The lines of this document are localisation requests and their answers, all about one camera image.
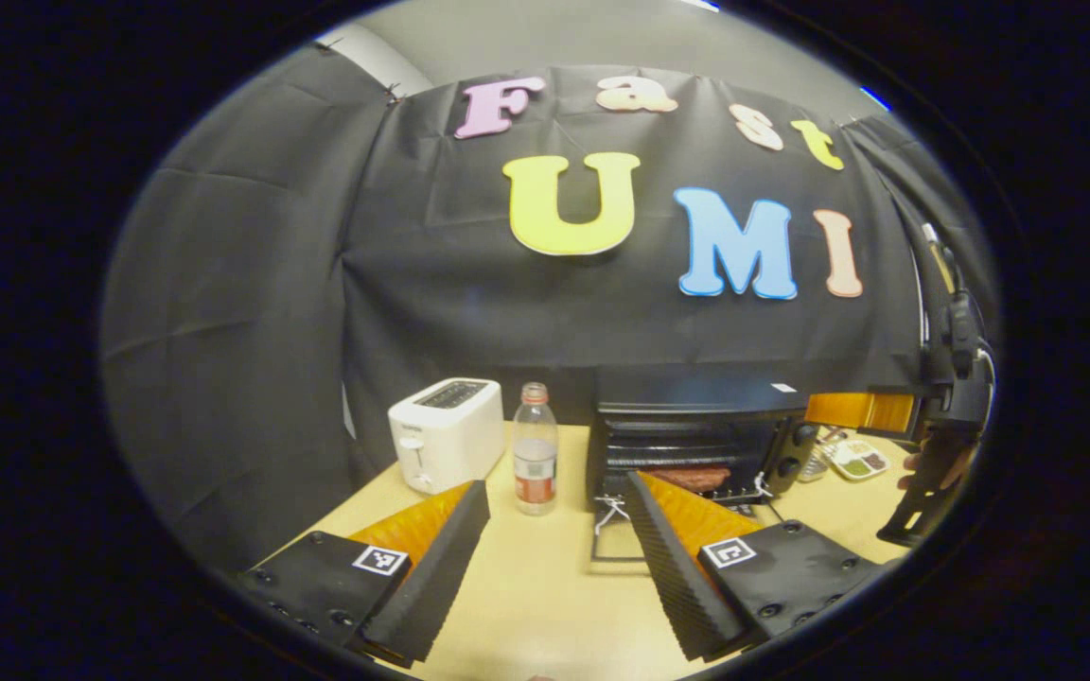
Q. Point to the white divided plate of beans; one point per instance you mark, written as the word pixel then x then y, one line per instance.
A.
pixel 859 461

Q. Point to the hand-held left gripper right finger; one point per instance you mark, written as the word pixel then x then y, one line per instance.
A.
pixel 677 567

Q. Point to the clear plastic bottle red label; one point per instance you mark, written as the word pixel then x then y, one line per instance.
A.
pixel 536 454

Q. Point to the black electric oven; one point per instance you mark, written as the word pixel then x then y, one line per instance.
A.
pixel 696 402

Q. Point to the red meat slab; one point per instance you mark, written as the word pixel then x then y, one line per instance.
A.
pixel 696 478

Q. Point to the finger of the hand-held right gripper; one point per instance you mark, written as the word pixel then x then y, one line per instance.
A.
pixel 857 411

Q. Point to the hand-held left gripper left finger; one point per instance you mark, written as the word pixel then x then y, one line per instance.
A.
pixel 441 577

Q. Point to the white toaster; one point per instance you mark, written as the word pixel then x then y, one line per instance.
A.
pixel 446 435

